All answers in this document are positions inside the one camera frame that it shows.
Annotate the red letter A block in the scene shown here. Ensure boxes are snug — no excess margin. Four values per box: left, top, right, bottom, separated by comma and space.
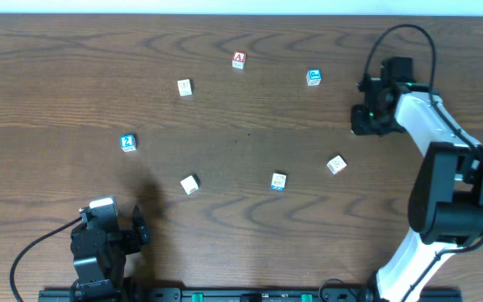
232, 51, 247, 70

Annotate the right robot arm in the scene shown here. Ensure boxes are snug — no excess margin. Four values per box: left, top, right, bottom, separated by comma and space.
351, 75, 483, 301

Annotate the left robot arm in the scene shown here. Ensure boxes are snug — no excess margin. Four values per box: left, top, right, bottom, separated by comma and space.
69, 199, 151, 301

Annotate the white block right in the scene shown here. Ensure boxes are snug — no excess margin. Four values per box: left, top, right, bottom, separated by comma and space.
326, 155, 347, 174

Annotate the white block green B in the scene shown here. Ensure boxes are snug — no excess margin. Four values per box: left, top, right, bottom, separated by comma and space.
180, 174, 200, 195

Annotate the blue number 2 block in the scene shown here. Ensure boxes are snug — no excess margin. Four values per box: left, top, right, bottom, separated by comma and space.
119, 134, 137, 153

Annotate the blue picture block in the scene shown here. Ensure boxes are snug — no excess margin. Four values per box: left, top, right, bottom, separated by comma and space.
306, 69, 322, 86

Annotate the white block blue bottom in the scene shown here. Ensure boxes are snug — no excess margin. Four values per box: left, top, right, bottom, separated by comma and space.
270, 173, 287, 191

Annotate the white block upper left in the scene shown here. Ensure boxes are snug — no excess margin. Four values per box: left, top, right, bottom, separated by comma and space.
177, 79, 192, 96

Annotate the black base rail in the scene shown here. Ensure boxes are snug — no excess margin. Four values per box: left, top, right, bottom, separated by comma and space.
38, 287, 463, 302

